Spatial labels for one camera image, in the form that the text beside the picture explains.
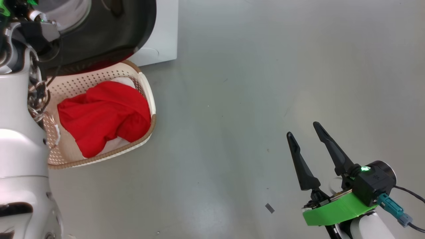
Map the red and white garment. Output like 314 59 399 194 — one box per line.
54 77 138 156

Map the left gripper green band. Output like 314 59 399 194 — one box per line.
0 0 61 50

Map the plain red garment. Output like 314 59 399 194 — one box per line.
57 81 152 158

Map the teal cable connector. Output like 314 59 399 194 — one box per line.
378 193 413 228

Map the washing machine glass door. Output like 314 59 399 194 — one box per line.
33 0 157 77

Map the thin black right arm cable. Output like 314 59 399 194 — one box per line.
393 186 425 233

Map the white front-load washing machine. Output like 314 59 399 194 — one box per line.
128 0 179 67

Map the cream perforated basket brown rim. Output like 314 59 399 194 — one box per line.
43 60 157 170

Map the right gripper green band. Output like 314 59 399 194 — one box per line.
287 121 379 227

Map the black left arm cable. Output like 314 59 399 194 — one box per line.
28 37 63 121

